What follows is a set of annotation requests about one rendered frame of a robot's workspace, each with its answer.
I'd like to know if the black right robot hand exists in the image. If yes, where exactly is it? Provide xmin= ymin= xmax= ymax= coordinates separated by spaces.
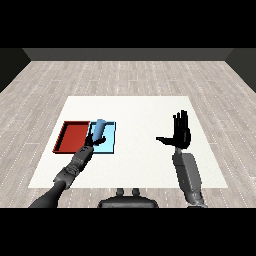
xmin=155 ymin=109 xmax=192 ymax=150

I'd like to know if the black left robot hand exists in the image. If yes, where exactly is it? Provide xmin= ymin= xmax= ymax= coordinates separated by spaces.
xmin=84 ymin=130 xmax=107 ymax=149

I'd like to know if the small blue can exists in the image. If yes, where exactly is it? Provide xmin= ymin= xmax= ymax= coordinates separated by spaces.
xmin=92 ymin=118 xmax=107 ymax=142

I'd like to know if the shallow light blue open box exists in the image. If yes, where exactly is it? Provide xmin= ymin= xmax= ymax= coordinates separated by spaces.
xmin=87 ymin=120 xmax=117 ymax=155

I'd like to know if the shallow red open box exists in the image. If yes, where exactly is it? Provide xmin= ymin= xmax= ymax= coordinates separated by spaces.
xmin=52 ymin=120 xmax=91 ymax=155

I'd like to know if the dark grey robot body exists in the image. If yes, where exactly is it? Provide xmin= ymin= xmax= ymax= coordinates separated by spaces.
xmin=97 ymin=188 xmax=160 ymax=209

